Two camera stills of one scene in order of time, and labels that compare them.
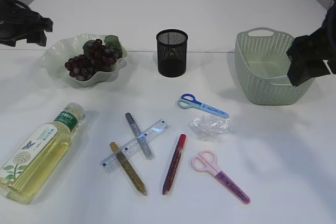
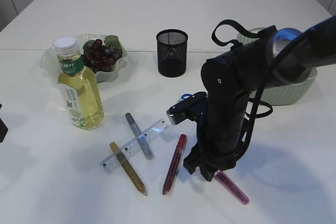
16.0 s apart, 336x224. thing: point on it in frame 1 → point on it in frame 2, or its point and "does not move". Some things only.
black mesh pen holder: (171, 52) does not move
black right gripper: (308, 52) → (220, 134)
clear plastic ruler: (111, 162) does not move
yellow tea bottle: (38, 156) → (78, 87)
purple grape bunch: (98, 56) does not move
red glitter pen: (171, 173) does not move
